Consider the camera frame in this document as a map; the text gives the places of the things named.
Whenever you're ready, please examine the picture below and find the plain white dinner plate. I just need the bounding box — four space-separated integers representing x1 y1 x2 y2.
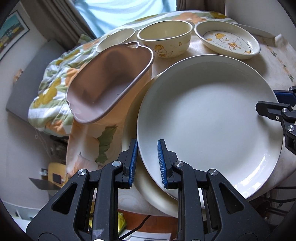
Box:
137 55 283 198

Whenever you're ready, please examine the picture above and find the duck pattern deep plate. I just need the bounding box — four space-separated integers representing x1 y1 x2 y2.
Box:
194 21 261 60

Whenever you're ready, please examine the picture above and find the mauve plastic basin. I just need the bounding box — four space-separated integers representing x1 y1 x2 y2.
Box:
66 42 154 125

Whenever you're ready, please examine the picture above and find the duck pattern cream bowl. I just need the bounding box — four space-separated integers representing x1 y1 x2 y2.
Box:
137 20 193 58

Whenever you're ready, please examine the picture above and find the cream bottom plate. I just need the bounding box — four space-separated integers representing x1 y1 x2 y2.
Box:
119 74 178 218

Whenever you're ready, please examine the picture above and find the yellow bedside stool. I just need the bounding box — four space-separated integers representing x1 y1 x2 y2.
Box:
48 162 68 188

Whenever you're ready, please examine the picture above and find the white tray edge bar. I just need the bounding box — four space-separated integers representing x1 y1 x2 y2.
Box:
235 24 275 39

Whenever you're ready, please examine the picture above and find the floral green striped duvet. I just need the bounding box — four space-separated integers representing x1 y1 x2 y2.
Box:
28 10 236 137

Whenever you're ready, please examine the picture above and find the right brown drape curtain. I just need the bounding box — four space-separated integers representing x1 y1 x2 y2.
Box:
176 0 225 14

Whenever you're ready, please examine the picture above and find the brown drape curtain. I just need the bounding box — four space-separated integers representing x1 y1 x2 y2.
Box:
176 0 225 14
21 0 96 50

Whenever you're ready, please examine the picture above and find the grey headboard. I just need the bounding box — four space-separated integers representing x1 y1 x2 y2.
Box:
6 39 66 122

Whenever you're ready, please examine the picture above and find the small cream bowl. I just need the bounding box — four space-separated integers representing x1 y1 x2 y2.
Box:
96 28 136 53

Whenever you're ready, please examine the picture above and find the light blue sheer curtain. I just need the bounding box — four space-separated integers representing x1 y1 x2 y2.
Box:
73 0 177 37

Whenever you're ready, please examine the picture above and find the framed landscape picture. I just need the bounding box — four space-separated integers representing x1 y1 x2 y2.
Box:
0 11 30 60

